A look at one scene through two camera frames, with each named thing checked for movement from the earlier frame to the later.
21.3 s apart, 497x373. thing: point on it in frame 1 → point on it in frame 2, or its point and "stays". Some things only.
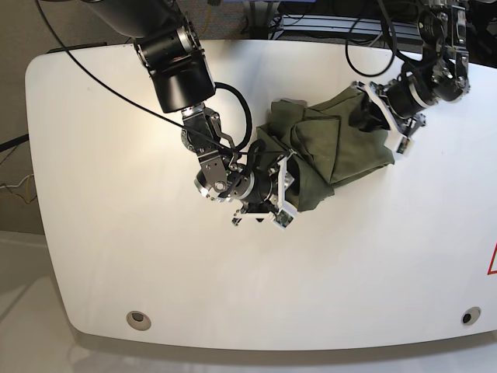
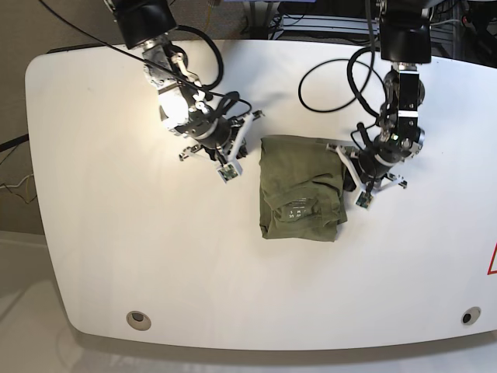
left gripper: [226, 179] → [214, 133]
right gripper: [404, 103] → [375, 161]
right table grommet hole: [470, 315] stays
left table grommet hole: [139, 320] stays
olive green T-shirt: [324, 146] → [302, 193]
